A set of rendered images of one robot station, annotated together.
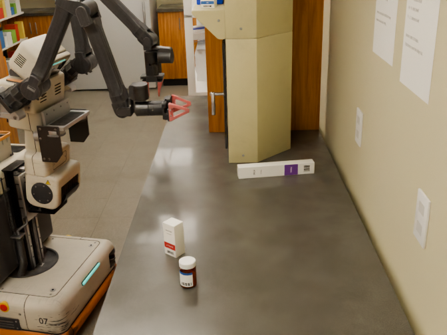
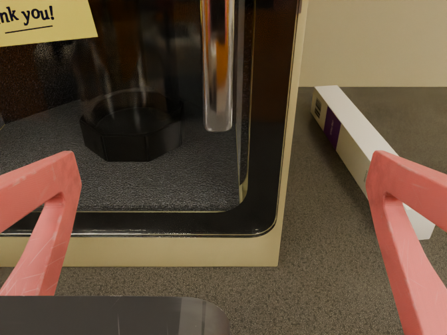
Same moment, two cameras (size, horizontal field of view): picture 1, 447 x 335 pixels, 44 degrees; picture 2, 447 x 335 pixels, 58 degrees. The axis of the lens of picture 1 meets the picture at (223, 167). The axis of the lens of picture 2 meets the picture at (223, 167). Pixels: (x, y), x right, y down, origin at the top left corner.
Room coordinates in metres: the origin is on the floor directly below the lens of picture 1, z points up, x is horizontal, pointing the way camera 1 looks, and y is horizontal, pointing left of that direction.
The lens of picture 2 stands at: (2.01, 0.23, 1.23)
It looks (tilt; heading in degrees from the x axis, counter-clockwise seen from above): 35 degrees down; 269
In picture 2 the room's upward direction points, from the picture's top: straight up
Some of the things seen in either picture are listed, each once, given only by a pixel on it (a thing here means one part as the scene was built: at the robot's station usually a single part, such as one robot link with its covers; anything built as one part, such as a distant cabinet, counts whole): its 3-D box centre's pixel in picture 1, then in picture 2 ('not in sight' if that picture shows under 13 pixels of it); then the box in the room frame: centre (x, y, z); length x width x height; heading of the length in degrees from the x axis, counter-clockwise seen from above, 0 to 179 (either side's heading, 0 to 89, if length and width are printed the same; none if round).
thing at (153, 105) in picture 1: (159, 108); not in sight; (2.01, 0.24, 1.15); 0.10 x 0.07 x 0.07; 179
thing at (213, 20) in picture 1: (209, 18); not in sight; (2.12, 0.03, 1.46); 0.32 x 0.11 x 0.10; 179
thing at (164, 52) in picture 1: (159, 49); not in sight; (2.42, 0.26, 1.30); 0.11 x 0.09 x 0.12; 78
